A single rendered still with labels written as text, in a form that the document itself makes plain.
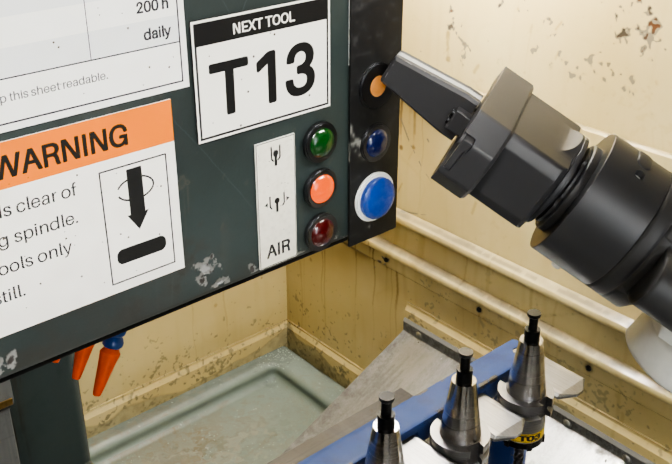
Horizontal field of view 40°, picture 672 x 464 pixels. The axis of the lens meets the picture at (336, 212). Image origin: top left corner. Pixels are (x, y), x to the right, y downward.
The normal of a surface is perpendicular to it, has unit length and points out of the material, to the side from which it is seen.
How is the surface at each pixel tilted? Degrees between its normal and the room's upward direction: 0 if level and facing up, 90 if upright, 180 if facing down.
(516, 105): 30
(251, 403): 0
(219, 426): 0
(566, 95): 90
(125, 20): 90
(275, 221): 90
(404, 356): 24
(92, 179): 90
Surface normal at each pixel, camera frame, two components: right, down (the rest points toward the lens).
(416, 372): -0.31, -0.70
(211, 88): 0.65, 0.33
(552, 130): 0.47, -0.70
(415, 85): -0.32, 0.42
